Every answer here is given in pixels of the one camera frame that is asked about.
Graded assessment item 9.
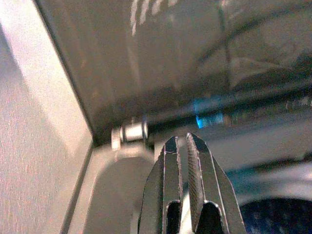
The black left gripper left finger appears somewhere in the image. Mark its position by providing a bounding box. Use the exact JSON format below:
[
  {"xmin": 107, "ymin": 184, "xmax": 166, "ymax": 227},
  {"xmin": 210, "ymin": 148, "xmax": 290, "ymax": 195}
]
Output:
[{"xmin": 137, "ymin": 136, "xmax": 184, "ymax": 234}]

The dark blue clothing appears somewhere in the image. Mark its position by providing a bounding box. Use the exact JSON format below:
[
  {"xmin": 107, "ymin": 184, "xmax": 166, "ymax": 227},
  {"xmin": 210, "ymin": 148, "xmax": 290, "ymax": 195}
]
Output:
[{"xmin": 240, "ymin": 196, "xmax": 312, "ymax": 234}]

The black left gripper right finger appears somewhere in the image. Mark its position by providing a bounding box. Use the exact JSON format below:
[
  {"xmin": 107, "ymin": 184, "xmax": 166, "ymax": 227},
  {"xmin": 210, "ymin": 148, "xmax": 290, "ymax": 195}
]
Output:
[{"xmin": 186, "ymin": 132, "xmax": 247, "ymax": 234}]

